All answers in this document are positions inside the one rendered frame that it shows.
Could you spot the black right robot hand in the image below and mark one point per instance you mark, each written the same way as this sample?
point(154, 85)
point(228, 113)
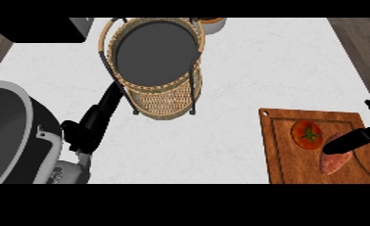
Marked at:
point(346, 142)

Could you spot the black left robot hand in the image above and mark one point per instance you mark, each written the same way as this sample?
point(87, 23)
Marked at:
point(94, 125)

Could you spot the sweet potato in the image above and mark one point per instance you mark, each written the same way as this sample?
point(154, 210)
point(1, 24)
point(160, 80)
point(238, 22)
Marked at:
point(333, 164)

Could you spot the wooden cutting board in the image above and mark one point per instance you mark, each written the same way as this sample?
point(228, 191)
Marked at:
point(288, 164)

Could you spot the tiered wicker basket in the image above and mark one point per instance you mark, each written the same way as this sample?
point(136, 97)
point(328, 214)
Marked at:
point(163, 102)

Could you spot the red tomato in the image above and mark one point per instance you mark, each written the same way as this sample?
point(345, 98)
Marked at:
point(300, 135)

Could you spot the black box appliance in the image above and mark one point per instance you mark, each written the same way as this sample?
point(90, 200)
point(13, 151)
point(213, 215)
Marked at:
point(38, 29)

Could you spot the grey pot with orange contents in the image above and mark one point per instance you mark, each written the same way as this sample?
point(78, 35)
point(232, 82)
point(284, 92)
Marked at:
point(214, 27)

